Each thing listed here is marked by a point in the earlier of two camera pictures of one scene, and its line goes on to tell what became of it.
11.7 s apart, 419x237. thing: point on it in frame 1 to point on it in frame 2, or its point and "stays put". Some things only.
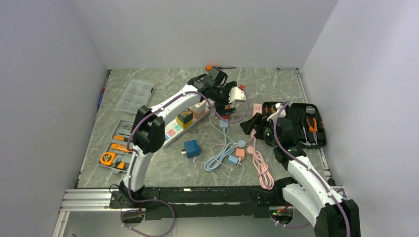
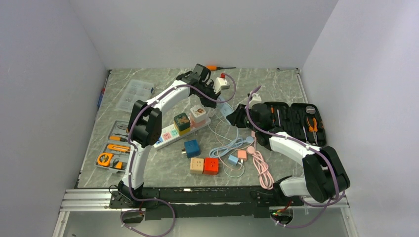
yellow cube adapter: (185, 125) to (182, 133)
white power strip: (172, 130) to (169, 136)
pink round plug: (250, 149) stays put
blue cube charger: (192, 148) stays put
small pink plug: (240, 153) stays put
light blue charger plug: (233, 160) stays put
